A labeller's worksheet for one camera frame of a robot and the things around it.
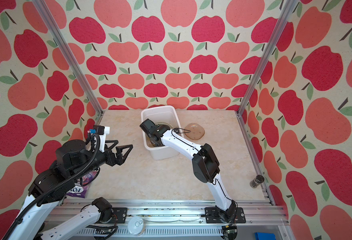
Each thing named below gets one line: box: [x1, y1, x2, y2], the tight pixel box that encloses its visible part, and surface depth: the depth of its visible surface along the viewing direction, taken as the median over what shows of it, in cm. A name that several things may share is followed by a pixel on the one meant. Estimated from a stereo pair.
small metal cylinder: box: [249, 174, 265, 189], surface depth 78 cm
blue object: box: [254, 232, 276, 240], surface depth 69 cm
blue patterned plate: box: [139, 118, 171, 147], surface depth 67 cm
